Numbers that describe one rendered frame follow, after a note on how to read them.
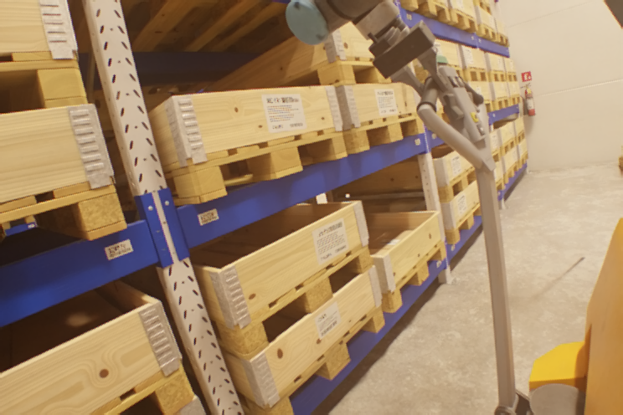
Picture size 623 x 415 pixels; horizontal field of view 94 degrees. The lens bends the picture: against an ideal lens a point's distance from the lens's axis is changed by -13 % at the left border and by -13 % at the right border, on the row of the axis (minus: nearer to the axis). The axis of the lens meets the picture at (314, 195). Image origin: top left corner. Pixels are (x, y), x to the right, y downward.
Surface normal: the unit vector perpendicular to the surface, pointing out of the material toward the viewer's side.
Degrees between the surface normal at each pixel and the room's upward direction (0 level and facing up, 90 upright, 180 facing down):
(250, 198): 90
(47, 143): 90
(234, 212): 90
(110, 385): 90
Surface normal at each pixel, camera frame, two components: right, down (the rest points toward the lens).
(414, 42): -0.37, 0.68
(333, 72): -0.66, 0.27
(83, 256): 0.72, -0.06
